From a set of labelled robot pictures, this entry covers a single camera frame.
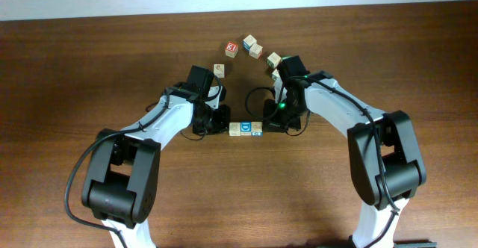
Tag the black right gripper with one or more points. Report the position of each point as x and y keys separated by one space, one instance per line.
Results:
x=275 y=121

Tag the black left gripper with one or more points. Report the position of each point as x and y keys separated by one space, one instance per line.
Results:
x=222 y=125

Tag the blue letter D block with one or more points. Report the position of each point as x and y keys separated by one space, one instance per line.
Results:
x=245 y=128

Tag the yellow number 1 block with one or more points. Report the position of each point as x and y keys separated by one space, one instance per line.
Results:
x=256 y=129

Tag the wooden block behind arm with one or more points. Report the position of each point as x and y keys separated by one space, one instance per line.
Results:
x=248 y=42

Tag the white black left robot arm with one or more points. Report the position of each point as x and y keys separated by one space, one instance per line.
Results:
x=122 y=176

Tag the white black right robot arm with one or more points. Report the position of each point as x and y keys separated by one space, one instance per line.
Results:
x=386 y=165

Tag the plain wooden letter block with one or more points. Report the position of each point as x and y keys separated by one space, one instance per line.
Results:
x=275 y=74

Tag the blue number 2 block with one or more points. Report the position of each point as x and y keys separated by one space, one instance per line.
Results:
x=219 y=70

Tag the wooden block near green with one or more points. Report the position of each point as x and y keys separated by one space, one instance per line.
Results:
x=273 y=60

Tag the red edged wooden block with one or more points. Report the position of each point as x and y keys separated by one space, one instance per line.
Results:
x=256 y=51

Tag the red letter block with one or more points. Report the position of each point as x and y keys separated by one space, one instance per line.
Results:
x=231 y=49

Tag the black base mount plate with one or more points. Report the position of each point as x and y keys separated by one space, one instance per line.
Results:
x=421 y=244

